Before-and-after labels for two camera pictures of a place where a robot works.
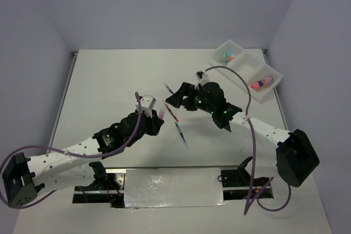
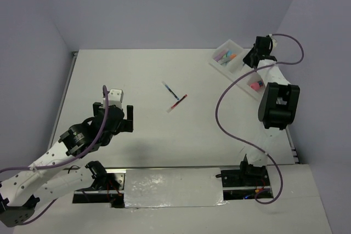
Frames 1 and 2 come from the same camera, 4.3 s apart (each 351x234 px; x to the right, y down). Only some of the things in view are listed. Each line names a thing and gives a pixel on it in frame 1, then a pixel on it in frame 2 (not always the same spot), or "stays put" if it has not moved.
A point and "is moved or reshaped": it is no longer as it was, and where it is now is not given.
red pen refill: x=170 y=111 is moved or reshaped
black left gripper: x=155 y=123 → x=127 y=125
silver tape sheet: x=173 y=187 stays put
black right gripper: x=186 y=89 → x=246 y=60
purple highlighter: x=161 y=114 → x=220 y=55
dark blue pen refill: x=170 y=90 stays put
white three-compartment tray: x=261 y=79 stays put
